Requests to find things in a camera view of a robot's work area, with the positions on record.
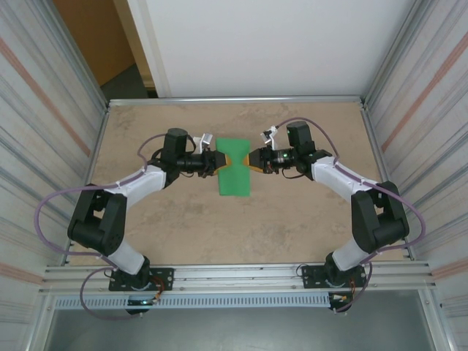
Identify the green paper sheet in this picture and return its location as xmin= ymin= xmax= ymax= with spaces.
xmin=214 ymin=137 xmax=253 ymax=198

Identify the orange wooden door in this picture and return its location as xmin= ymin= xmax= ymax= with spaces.
xmin=53 ymin=0 xmax=137 ymax=87

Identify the grey metal shelf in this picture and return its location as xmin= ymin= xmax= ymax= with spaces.
xmin=43 ymin=309 xmax=438 ymax=351

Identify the aluminium table frame bar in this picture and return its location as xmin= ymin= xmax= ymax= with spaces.
xmin=361 ymin=104 xmax=414 ymax=263
xmin=107 ymin=95 xmax=366 ymax=107
xmin=60 ymin=104 xmax=110 ymax=267

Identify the long aluminium mounting rail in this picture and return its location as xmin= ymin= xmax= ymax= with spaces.
xmin=42 ymin=261 xmax=438 ymax=293

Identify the white door frame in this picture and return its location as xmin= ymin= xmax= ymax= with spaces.
xmin=126 ymin=0 xmax=173 ymax=99

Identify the aluminium upright post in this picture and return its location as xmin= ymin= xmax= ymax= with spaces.
xmin=36 ymin=0 xmax=110 ymax=107
xmin=363 ymin=0 xmax=432 ymax=107

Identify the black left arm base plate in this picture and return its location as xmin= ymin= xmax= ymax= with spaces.
xmin=108 ymin=266 xmax=175 ymax=293

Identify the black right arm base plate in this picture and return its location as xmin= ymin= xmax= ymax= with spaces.
xmin=300 ymin=263 xmax=366 ymax=290

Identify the grey slotted cable duct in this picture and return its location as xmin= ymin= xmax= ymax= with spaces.
xmin=53 ymin=294 xmax=332 ymax=310

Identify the red orange wire bundle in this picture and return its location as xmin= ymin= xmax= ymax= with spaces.
xmin=328 ymin=277 xmax=358 ymax=304
xmin=152 ymin=276 xmax=166 ymax=304

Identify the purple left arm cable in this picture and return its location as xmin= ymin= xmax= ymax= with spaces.
xmin=34 ymin=134 xmax=170 ymax=321

